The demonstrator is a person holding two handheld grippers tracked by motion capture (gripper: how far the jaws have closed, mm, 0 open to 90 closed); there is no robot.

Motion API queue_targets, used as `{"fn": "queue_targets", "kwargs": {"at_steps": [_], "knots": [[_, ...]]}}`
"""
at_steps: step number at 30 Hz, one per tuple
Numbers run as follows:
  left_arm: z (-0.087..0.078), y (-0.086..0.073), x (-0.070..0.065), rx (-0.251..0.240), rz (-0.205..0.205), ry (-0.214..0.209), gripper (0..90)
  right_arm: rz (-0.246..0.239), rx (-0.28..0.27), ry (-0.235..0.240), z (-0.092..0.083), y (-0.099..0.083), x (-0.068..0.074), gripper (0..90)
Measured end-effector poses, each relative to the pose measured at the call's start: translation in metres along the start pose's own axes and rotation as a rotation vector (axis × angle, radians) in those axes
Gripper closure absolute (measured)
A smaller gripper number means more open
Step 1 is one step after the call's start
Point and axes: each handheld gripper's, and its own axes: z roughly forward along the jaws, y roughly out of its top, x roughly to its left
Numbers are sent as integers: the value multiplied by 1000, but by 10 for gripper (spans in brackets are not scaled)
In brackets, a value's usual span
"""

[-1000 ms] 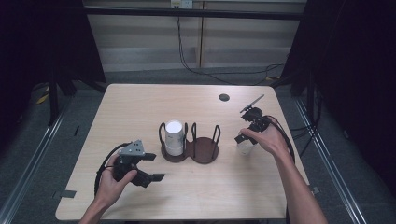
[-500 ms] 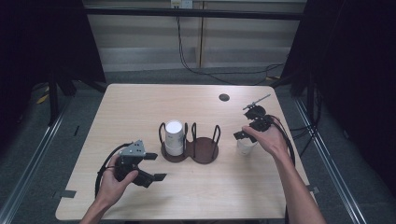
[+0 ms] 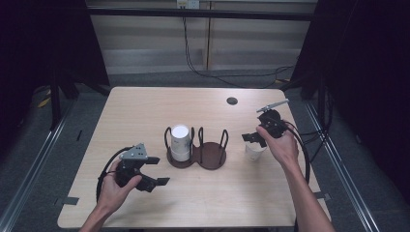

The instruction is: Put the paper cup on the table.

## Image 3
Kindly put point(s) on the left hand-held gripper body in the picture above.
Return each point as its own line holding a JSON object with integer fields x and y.
{"x": 132, "y": 164}

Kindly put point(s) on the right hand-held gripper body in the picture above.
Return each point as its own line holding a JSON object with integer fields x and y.
{"x": 274, "y": 124}

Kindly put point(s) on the white flower-print paper cup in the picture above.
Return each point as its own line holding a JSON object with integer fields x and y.
{"x": 180, "y": 137}
{"x": 253, "y": 154}
{"x": 180, "y": 157}

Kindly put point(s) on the brown cup holder black rods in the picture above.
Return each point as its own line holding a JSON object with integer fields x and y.
{"x": 209, "y": 154}

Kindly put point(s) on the person's right hand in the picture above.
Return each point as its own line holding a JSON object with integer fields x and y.
{"x": 282, "y": 146}

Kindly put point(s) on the person's left hand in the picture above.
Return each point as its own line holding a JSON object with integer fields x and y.
{"x": 112, "y": 193}

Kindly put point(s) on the black table grommet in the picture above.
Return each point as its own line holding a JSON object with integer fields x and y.
{"x": 232, "y": 101}

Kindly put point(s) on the small black floor tape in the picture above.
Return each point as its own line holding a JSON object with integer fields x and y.
{"x": 79, "y": 135}

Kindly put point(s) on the grey tape strip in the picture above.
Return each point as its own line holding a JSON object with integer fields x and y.
{"x": 66, "y": 201}
{"x": 322, "y": 195}

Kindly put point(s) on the dark curtain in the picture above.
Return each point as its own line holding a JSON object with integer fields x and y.
{"x": 42, "y": 42}
{"x": 364, "y": 64}

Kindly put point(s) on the metal floor rail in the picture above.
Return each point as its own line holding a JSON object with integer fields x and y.
{"x": 341, "y": 167}
{"x": 32, "y": 170}

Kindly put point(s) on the black horizontal frame bar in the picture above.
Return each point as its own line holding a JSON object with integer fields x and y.
{"x": 199, "y": 13}

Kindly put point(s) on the white wall power outlet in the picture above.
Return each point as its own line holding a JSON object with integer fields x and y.
{"x": 188, "y": 4}

